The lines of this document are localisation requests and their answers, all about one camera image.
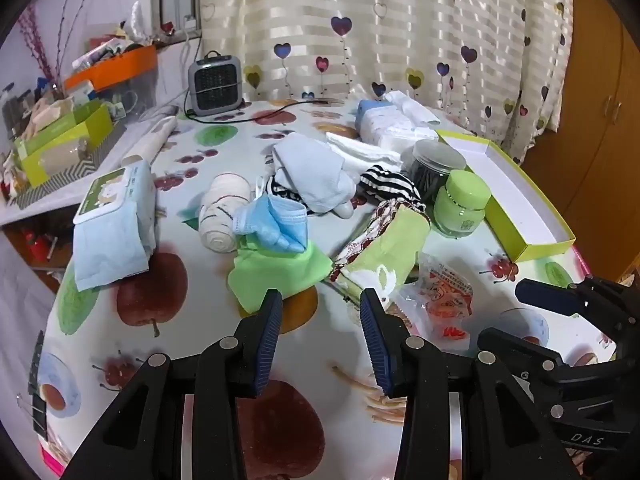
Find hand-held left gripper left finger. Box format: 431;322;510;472
60;288;284;480

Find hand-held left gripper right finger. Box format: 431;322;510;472
359;287;583;480

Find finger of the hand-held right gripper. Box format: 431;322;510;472
515;276;608;317
477;327;576;386

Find light green cloth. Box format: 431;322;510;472
227;240;333;313

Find clear red snack packet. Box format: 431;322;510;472
395;252;476;356

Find yellow-green box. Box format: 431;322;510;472
435;129;577;263

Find blue face mask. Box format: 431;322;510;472
232;176;308;253

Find black white striped cloth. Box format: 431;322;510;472
357;165;426;211
264;175;303;207

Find pale blue sock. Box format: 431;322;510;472
272;132;358;221

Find fruit print tablecloth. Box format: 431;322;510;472
40;97;621;480

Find wooden wardrobe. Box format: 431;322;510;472
520;0;640;286

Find clear jar with dark contents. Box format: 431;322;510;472
404;139;467;198

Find white folded towel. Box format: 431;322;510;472
325;131;403;173

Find wet wipes pack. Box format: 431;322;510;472
72;160;161;291

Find white blue tissue pack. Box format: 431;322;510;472
356;91;441;153

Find black binder clip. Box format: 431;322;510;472
17;394;52;442
27;330;47;397

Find white paper roll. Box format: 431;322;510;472
120;116;179;166

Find red object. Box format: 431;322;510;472
20;227;58;267

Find grey zigzag box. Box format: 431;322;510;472
10;120;128;208

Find grey space heater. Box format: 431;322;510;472
187;51;241;117

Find lime green box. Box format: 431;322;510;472
14;100;115;187

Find heart print curtain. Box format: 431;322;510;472
197;0;576;166

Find clear bin with orange lid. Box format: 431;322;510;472
62;45;158;121

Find pile of assorted packets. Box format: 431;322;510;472
72;2;166;68

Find dark glass jars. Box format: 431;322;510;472
0;85;37;137

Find purple decorative branches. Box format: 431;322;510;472
17;0;108;91

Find black heater cable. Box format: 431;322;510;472
182;95;351;125

